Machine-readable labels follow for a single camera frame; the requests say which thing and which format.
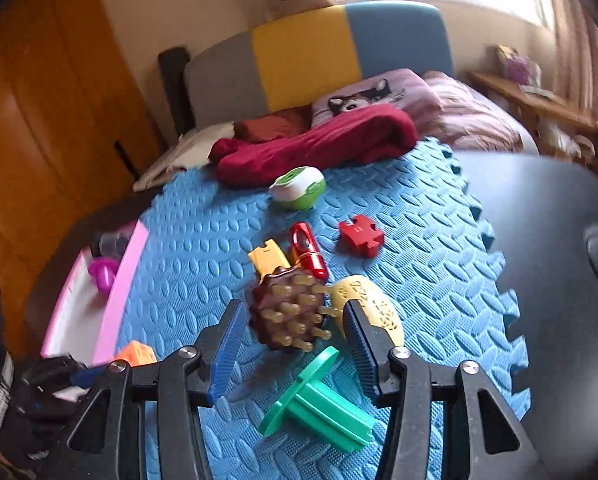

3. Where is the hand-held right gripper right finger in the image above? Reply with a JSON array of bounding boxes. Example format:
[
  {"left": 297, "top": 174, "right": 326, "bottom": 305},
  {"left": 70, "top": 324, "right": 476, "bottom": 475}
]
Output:
[{"left": 341, "top": 300, "right": 540, "bottom": 480}]

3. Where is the pink bedding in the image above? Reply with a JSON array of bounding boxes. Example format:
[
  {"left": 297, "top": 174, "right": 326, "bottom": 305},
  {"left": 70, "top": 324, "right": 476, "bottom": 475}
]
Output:
[{"left": 424, "top": 71, "right": 537, "bottom": 153}]

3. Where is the grey yellow blue headboard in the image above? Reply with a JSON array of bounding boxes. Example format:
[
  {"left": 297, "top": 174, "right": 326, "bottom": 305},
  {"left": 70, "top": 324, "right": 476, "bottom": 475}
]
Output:
[{"left": 183, "top": 1, "right": 455, "bottom": 128}]

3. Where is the wooden wardrobe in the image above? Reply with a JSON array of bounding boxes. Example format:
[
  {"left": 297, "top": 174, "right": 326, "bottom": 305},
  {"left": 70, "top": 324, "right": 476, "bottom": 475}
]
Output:
[{"left": 0, "top": 0, "right": 162, "bottom": 351}]

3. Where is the blue foam mat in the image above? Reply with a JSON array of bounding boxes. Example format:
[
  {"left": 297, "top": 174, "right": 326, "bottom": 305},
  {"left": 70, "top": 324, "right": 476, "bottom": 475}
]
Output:
[{"left": 101, "top": 135, "right": 530, "bottom": 480}]

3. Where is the yellow plastic piece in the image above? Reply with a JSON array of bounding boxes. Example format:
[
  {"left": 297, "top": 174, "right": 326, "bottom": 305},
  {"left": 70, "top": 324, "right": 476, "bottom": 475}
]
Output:
[{"left": 248, "top": 239, "right": 292, "bottom": 281}]

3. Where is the red puzzle piece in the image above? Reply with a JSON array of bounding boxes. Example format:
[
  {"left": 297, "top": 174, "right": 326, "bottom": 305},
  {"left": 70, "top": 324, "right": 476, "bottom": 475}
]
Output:
[{"left": 338, "top": 214, "right": 380, "bottom": 258}]

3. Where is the wooden side table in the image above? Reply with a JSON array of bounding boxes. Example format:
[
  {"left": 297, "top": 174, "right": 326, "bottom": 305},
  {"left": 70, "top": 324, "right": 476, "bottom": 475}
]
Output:
[{"left": 466, "top": 70, "right": 598, "bottom": 161}]

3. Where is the yellow perforated oval case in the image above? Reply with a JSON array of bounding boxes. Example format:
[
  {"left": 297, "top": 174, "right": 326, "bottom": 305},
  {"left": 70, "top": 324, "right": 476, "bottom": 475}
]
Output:
[{"left": 329, "top": 275, "right": 406, "bottom": 348}]

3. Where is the pink tray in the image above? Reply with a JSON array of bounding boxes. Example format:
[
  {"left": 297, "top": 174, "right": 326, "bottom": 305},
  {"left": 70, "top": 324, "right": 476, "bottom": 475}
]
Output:
[{"left": 41, "top": 220, "right": 150, "bottom": 367}]

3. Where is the dark jar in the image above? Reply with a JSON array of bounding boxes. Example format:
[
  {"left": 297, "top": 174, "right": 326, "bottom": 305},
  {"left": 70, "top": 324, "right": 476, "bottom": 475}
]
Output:
[{"left": 91, "top": 232, "right": 132, "bottom": 258}]

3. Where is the white bag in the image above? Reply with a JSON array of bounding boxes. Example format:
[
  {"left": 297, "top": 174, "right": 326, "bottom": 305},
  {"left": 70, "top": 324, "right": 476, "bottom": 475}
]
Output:
[{"left": 133, "top": 122, "right": 237, "bottom": 192}]

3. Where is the green and white device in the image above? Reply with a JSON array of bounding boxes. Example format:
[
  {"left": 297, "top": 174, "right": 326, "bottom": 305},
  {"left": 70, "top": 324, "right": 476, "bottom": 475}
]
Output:
[{"left": 269, "top": 166, "right": 327, "bottom": 212}]

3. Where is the cat print pillow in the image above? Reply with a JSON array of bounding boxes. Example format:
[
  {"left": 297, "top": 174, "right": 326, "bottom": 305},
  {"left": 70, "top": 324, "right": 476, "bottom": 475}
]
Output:
[{"left": 310, "top": 69, "right": 445, "bottom": 131}]

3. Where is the purple box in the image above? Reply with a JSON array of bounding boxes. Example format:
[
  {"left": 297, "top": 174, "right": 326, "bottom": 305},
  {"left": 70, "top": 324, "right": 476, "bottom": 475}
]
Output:
[{"left": 496, "top": 45, "right": 542, "bottom": 86}]

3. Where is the brown scalp massage brush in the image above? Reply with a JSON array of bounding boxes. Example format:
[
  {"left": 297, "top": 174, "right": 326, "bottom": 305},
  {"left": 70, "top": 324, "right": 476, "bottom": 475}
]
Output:
[{"left": 249, "top": 266, "right": 337, "bottom": 356}]

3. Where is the green plastic spool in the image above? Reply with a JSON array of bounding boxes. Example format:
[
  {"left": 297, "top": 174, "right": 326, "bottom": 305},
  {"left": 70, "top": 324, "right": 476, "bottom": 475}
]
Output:
[{"left": 258, "top": 346, "right": 375, "bottom": 453}]

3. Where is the orange block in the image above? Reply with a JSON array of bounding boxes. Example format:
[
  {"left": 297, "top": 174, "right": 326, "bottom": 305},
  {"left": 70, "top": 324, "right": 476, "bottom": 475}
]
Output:
[{"left": 115, "top": 341, "right": 158, "bottom": 367}]

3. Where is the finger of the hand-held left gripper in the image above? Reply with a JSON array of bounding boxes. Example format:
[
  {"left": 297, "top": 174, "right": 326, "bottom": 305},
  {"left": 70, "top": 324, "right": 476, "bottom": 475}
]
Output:
[{"left": 71, "top": 365, "right": 117, "bottom": 389}]

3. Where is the pink curtain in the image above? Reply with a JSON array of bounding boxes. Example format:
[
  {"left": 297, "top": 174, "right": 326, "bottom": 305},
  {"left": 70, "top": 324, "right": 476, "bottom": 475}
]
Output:
[{"left": 529, "top": 0, "right": 598, "bottom": 131}]

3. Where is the maroon cloth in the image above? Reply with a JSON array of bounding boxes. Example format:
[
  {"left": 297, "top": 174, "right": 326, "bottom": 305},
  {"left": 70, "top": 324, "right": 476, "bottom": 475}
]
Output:
[{"left": 210, "top": 109, "right": 420, "bottom": 186}]

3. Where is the red translucent tube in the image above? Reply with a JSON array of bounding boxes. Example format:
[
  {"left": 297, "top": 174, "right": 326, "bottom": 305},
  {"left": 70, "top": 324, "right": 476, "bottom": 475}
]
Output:
[{"left": 289, "top": 222, "right": 328, "bottom": 281}]

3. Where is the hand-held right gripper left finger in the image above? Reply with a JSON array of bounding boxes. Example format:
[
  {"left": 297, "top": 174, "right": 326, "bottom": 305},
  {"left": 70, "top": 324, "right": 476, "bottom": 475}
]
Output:
[{"left": 49, "top": 299, "right": 250, "bottom": 480}]

